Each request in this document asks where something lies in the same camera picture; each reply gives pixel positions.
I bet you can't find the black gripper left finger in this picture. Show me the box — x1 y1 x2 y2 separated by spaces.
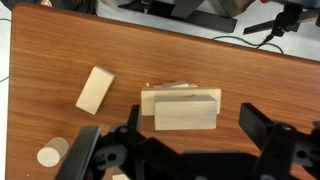
54 104 148 180

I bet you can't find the black stand base plate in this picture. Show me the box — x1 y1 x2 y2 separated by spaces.
117 0 239 34

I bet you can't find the wooden cylinder block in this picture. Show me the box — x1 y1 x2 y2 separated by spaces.
36 136 70 168

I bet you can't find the rectangular wooden block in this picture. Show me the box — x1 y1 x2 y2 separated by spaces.
75 65 116 116

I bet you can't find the flat wooden plank block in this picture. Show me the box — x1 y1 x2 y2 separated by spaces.
140 86 222 117

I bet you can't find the black tripod stand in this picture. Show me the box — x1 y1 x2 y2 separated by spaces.
242 0 320 38

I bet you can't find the dark fabric item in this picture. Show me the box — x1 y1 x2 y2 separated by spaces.
0 0 98 15

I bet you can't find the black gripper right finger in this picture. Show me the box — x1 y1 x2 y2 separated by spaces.
238 102 320 180

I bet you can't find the brown cardboard box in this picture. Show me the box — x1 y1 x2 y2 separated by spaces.
221 0 257 18

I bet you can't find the black floor cable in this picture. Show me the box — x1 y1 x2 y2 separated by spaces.
211 34 285 55

